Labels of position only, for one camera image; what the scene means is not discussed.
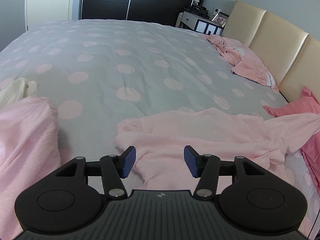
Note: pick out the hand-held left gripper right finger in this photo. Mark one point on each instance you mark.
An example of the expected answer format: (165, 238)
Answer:
(191, 161)

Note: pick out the cream door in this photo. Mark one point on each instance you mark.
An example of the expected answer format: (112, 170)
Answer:
(47, 2)

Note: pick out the black bag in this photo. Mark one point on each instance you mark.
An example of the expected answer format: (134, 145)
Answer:
(197, 11)

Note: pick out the white nightstand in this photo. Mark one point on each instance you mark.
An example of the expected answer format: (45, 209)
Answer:
(190, 18)

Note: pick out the black sliding wardrobe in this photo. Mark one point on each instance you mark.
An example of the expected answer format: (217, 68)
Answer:
(105, 0)

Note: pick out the bed with polka dot sheet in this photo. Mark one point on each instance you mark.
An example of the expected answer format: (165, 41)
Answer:
(125, 55)

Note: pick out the white wall socket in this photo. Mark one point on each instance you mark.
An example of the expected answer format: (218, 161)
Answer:
(217, 10)

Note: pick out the beige padded headboard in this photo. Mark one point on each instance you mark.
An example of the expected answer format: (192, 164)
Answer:
(270, 35)

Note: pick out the photo frame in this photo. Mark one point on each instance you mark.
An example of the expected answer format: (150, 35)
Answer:
(220, 18)

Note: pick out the plain pink garment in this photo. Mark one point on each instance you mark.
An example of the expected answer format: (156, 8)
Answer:
(25, 135)

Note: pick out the dark pink pillow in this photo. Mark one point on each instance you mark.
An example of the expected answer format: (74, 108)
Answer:
(308, 97)

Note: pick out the light pink printed pillow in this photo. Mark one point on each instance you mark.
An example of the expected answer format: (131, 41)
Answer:
(250, 65)

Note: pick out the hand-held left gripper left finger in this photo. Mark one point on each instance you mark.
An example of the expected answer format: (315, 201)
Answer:
(129, 161)

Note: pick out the pink lace-trimmed garment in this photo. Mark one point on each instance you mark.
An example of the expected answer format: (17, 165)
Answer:
(200, 135)

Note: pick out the white cloth garment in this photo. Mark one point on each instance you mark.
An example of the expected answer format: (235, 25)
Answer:
(15, 90)

